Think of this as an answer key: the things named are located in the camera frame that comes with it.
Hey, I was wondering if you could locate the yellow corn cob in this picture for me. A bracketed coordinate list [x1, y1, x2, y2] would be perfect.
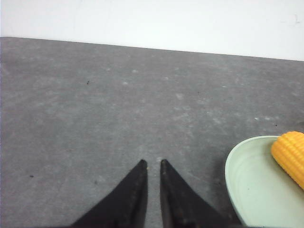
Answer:
[271, 131, 304, 189]

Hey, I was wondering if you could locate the light green plate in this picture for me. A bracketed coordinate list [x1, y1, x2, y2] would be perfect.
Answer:
[225, 136, 304, 228]

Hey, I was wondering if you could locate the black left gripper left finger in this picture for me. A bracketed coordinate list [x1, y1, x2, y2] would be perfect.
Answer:
[71, 160, 148, 228]

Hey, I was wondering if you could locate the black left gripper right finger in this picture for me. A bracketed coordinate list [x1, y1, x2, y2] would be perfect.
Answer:
[160, 159, 240, 228]

